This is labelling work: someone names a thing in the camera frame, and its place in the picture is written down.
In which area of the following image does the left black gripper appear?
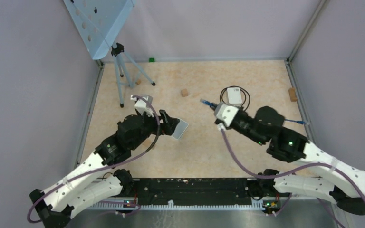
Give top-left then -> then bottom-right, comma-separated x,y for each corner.
130,109 -> 179,150

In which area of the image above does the blue ethernet cable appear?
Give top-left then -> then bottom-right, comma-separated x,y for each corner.
200,98 -> 307,126

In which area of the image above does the grey network switch box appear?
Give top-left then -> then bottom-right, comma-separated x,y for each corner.
171,118 -> 189,140

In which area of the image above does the white power adapter box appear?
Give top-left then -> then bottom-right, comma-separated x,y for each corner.
226,87 -> 243,106

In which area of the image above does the black power cable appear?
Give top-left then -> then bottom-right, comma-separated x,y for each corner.
220,85 -> 251,111

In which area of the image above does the wooden block near left arm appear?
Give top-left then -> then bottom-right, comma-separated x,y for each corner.
142,139 -> 153,148

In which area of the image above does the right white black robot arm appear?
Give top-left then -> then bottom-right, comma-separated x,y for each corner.
207,102 -> 365,215

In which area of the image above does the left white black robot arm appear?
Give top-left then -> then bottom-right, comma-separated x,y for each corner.
29,110 -> 188,228

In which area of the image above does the small wooden cube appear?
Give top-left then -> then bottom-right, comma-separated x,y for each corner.
181,89 -> 189,97

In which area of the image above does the blue tripod stand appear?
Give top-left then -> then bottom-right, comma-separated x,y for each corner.
110,42 -> 156,108

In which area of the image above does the wooden block at right edge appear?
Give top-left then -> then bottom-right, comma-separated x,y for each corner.
288,87 -> 298,102

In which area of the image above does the blue perforated metal panel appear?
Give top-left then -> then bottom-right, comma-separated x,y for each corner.
63,0 -> 136,60

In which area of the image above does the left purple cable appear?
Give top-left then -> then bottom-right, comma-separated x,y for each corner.
27,95 -> 162,224

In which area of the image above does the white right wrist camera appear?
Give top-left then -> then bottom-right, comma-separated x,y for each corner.
213,102 -> 240,128

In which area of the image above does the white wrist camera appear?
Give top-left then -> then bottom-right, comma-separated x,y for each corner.
130,94 -> 154,117
213,102 -> 240,128

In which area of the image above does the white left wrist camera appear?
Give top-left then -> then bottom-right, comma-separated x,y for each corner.
130,94 -> 154,117

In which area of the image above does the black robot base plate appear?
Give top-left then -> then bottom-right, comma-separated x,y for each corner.
118,178 -> 288,207

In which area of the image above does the white slotted cable duct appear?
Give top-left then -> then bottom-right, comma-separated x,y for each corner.
88,201 -> 265,211

